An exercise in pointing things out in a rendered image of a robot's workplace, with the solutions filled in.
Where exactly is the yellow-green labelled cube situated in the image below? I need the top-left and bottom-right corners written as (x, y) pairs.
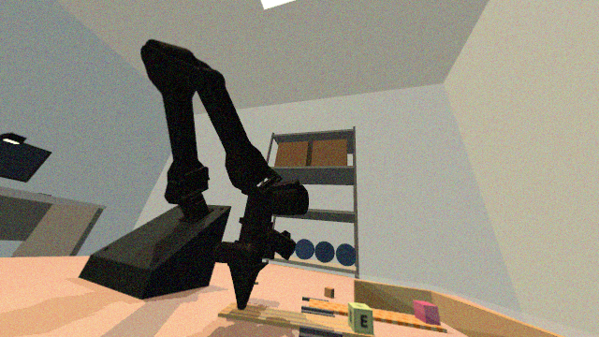
top-left (347, 301), bottom-right (373, 335)

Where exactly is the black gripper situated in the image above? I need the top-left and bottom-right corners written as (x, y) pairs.
top-left (212, 212), bottom-right (275, 310)

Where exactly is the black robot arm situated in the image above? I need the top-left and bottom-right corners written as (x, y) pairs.
top-left (140, 39), bottom-right (309, 260)

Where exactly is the small tan cube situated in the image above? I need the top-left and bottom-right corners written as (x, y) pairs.
top-left (324, 286), bottom-right (334, 298)

